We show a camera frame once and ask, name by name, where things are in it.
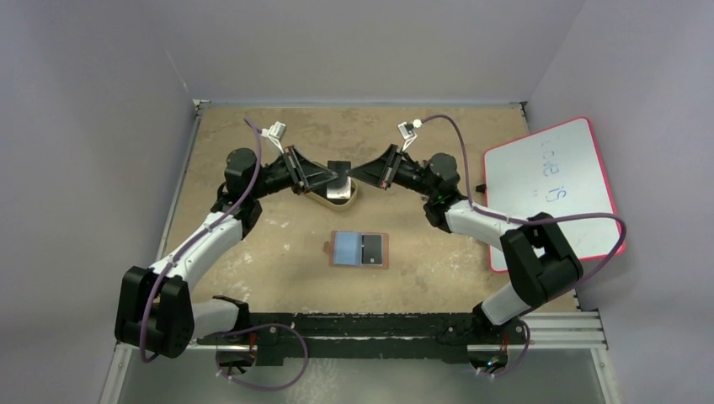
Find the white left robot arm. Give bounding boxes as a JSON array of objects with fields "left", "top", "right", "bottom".
[{"left": 115, "top": 122, "right": 338, "bottom": 363}]

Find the pink framed whiteboard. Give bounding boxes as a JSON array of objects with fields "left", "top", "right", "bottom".
[{"left": 482, "top": 116, "right": 627, "bottom": 274}]

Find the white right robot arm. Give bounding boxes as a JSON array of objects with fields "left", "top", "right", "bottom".
[{"left": 348, "top": 145, "right": 583, "bottom": 343}]

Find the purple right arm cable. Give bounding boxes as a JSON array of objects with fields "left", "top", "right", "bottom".
[{"left": 415, "top": 114, "right": 628, "bottom": 296}]

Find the beige oval plastic tray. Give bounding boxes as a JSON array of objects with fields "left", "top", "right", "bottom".
[{"left": 306, "top": 177, "right": 359, "bottom": 212}]

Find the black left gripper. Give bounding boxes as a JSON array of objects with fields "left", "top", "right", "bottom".
[{"left": 250, "top": 146, "right": 338, "bottom": 201}]

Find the aluminium frame rail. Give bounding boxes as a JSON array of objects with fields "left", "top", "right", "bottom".
[{"left": 115, "top": 310, "right": 609, "bottom": 351}]

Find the pink leather card holder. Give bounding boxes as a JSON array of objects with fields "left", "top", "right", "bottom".
[{"left": 323, "top": 231, "right": 389, "bottom": 269}]

